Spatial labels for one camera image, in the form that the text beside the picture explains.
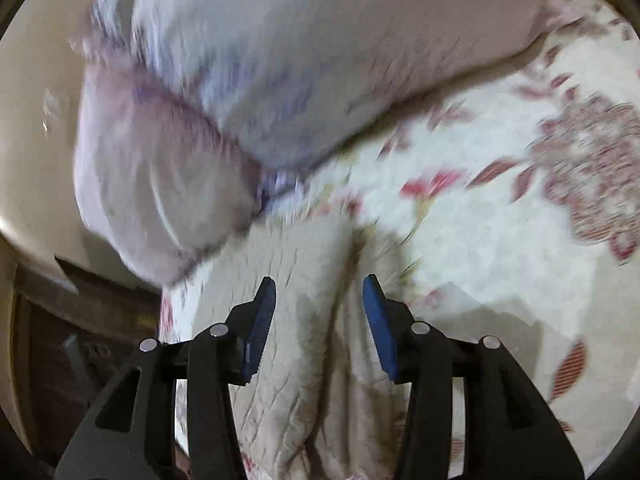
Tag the dark wooden bedside furniture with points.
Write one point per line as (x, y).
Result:
(69, 336)

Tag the white pillow with purple print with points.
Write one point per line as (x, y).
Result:
(193, 111)

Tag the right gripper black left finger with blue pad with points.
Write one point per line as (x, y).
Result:
(129, 431)

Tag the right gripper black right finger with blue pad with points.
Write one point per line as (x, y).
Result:
(509, 430)

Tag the white floral bedsheet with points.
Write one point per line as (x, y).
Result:
(508, 205)

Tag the beige small garment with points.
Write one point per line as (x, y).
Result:
(320, 406)

